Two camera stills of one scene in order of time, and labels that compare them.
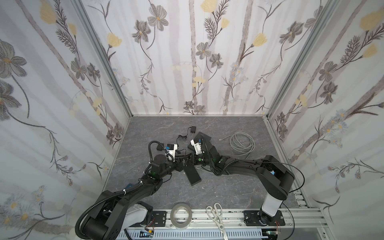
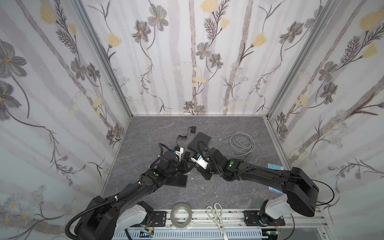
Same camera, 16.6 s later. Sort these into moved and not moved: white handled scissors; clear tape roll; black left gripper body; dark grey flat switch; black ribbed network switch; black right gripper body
Moved: black ribbed network switch; black right gripper body
Not moved: dark grey flat switch; black left gripper body; white handled scissors; clear tape roll
